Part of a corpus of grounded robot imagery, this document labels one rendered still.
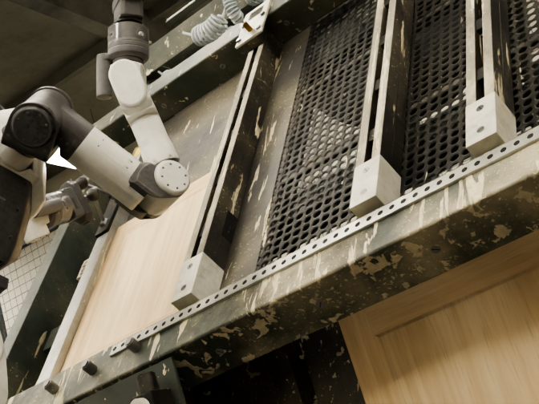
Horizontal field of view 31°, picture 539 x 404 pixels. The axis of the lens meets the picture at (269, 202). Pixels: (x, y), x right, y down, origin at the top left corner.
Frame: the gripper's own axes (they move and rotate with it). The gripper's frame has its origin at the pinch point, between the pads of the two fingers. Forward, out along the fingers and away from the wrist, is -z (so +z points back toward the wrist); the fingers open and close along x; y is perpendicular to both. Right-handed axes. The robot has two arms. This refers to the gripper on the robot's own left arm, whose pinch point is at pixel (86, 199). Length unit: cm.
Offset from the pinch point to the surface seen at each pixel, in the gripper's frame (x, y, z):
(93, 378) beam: 43, 22, 51
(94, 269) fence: 18.8, 0.6, 10.6
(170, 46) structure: -48, -9, -92
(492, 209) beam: 47, 119, 52
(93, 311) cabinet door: 29.0, 5.1, 22.9
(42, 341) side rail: 28.9, -23.4, 15.0
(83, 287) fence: 22.0, -0.6, 15.9
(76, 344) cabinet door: 34.4, 3.2, 31.3
